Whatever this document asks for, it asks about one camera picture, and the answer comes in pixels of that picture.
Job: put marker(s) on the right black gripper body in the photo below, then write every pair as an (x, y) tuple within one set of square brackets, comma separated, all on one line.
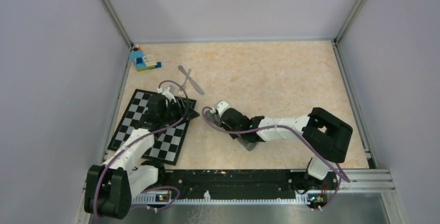
[(228, 128)]

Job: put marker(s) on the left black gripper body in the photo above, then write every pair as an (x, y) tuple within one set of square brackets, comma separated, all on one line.
[(173, 114)]

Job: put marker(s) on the silver fork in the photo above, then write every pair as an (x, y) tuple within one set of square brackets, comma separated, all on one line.
[(180, 92)]

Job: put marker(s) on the grey cloth napkin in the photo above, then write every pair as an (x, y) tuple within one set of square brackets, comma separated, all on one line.
[(248, 140)]

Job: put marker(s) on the silver table knife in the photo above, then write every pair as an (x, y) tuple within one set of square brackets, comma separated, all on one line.
[(195, 85)]

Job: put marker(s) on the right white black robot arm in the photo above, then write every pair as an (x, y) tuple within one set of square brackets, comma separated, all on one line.
[(327, 136)]

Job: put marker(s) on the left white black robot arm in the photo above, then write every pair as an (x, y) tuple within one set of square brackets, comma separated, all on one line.
[(111, 186)]

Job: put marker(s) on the black white checkerboard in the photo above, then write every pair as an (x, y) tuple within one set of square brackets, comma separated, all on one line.
[(168, 143)]

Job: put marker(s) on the colourful toy brick block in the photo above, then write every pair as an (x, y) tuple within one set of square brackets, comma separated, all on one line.
[(141, 61)]

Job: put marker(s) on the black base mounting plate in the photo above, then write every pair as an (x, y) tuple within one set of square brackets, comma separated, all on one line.
[(244, 184)]

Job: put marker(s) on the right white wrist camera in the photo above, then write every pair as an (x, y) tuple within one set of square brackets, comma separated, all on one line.
[(219, 108)]

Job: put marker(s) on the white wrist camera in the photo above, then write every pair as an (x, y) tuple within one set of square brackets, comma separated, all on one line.
[(168, 92), (219, 108)]

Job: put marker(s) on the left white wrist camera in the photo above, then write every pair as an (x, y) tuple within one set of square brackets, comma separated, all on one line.
[(168, 92)]

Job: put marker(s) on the grey slotted cable duct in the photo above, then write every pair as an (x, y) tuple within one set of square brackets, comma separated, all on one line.
[(151, 198)]

